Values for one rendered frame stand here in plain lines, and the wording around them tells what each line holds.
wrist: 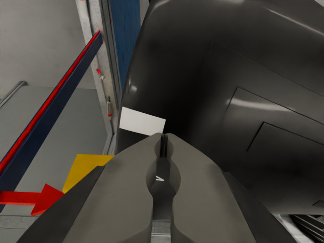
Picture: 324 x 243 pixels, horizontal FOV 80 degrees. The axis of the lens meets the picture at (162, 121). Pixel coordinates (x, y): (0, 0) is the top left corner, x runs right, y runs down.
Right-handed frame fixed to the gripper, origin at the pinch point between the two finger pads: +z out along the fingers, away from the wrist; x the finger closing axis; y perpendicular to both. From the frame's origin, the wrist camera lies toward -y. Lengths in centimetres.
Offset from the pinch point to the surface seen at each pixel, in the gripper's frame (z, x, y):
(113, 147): 33.3, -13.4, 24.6
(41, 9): 118, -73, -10
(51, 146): 75, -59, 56
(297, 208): 1.4, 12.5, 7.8
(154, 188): 1.5, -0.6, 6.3
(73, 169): 20.5, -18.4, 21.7
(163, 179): 1.3, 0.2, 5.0
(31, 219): 40, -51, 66
